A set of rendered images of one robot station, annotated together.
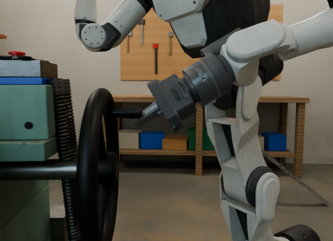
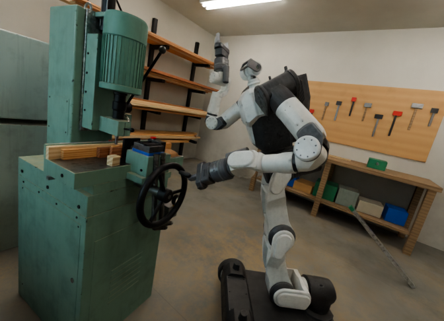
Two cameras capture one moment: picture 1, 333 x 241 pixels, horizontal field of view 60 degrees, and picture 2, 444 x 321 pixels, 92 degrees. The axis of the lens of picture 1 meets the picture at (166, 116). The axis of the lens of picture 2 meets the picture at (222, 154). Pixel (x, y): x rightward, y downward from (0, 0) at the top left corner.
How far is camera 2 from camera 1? 0.55 m
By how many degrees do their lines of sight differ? 29
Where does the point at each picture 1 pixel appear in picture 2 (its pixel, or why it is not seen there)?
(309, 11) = not seen: outside the picture
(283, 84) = (427, 167)
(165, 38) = (321, 106)
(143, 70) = not seen: hidden behind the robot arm
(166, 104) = (198, 176)
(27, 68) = (145, 148)
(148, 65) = not seen: hidden behind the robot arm
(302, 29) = (266, 160)
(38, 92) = (146, 159)
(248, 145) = (276, 209)
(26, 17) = (232, 79)
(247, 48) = (233, 162)
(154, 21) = (316, 92)
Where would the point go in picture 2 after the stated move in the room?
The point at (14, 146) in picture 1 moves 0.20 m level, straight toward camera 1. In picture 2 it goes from (134, 176) to (106, 194)
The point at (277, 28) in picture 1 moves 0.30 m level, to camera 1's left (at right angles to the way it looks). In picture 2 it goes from (250, 156) to (185, 137)
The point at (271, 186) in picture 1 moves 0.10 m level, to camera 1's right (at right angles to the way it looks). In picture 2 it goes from (283, 240) to (304, 249)
